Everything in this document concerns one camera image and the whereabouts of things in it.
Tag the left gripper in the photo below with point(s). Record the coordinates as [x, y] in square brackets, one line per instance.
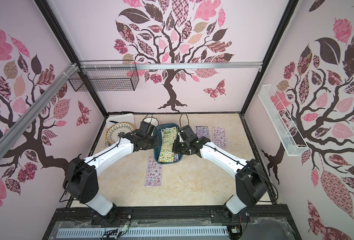
[155, 143]

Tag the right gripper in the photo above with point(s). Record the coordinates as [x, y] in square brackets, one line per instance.
[179, 147]

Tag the dark purple sticker sheet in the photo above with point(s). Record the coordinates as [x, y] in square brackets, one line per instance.
[203, 134]

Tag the lilac 3D animal sticker sheet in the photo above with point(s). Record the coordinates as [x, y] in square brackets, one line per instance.
[219, 137]

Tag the green animal sticker sheet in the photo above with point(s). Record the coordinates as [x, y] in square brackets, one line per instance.
[166, 153]

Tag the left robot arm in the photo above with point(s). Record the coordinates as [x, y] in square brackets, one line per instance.
[82, 176]

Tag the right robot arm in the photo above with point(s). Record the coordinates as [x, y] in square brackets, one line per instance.
[251, 183]

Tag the white scalloped bowl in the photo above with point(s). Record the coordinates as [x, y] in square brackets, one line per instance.
[152, 120]

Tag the patterned yellow rim plate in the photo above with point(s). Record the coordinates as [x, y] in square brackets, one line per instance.
[118, 130]

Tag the black wire basket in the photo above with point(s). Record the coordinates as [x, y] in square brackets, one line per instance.
[105, 76]

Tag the aluminium rail back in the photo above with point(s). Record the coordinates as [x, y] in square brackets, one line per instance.
[186, 66]

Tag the aluminium rail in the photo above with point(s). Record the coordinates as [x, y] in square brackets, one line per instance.
[33, 112]
[186, 66]

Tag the white wire shelf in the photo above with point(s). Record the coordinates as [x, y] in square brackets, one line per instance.
[275, 104]

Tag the white slotted cable duct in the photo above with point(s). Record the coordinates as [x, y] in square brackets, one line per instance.
[140, 233]

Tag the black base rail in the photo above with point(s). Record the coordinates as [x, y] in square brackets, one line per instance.
[212, 213]

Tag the aluminium rail left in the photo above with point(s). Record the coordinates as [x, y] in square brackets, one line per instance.
[33, 112]

